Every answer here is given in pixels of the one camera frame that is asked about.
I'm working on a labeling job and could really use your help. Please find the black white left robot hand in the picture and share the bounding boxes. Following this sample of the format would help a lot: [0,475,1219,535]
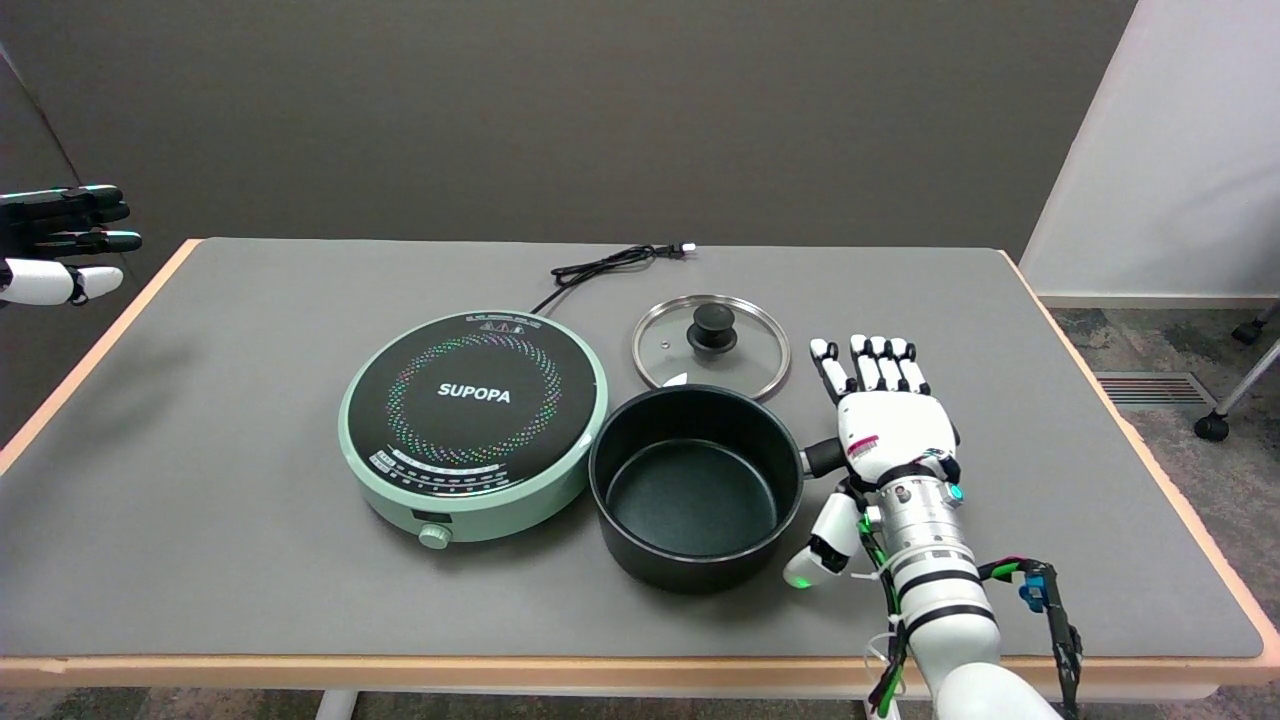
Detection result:
[0,185,143,307]

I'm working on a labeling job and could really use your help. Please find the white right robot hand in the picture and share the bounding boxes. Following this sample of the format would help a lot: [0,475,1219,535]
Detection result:
[783,335,961,591]

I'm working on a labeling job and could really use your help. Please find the black pot with handle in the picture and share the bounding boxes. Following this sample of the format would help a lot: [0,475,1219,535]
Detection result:
[588,385,847,596]

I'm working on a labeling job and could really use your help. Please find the glass lid with black knob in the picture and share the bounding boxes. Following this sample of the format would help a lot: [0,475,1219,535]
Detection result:
[632,294,792,403]

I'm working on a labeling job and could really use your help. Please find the floor vent grille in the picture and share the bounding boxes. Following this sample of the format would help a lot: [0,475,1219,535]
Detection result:
[1093,372,1216,408]

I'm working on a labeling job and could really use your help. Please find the grey table mat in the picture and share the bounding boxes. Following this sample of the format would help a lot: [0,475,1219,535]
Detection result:
[0,238,1266,659]

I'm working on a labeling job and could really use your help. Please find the grey leg with caster wheel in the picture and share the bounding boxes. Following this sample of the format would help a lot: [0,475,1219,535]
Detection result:
[1195,340,1280,443]

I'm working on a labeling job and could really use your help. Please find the black caster wheel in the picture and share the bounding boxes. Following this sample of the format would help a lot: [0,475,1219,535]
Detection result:
[1232,305,1280,346]

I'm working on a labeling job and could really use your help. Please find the green SUPOPA induction cooker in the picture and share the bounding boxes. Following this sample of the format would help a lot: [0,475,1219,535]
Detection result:
[338,310,609,551]

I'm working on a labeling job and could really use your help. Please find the green black wire bundle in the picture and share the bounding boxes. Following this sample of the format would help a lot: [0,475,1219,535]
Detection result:
[850,485,911,719]

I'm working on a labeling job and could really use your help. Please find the black sleeved cable loop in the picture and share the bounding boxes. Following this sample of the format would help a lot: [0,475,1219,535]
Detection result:
[978,558,1086,720]

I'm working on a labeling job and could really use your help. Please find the black power cord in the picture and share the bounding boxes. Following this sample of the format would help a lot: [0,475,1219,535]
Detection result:
[530,243,697,316]

